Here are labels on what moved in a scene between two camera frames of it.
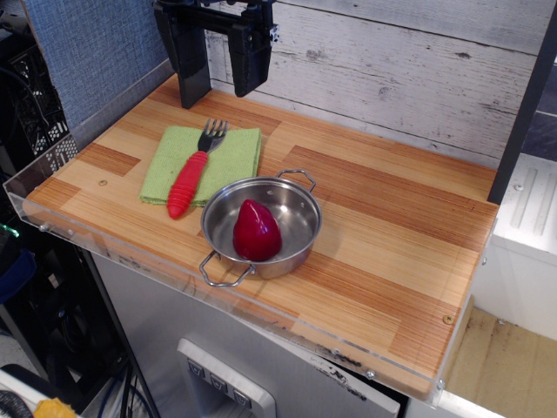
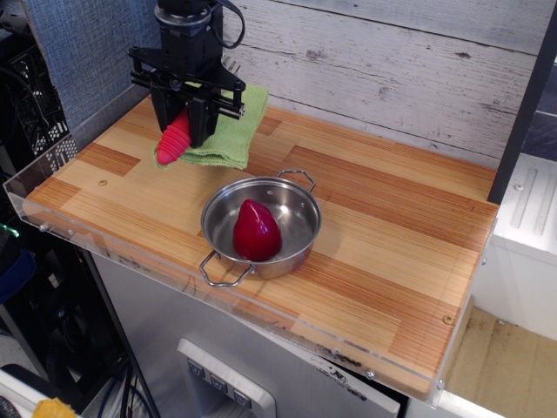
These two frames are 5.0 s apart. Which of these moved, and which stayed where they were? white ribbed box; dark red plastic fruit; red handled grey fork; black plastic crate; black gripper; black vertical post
Moved: red handled grey fork; black gripper
Stayed: white ribbed box; black plastic crate; black vertical post; dark red plastic fruit
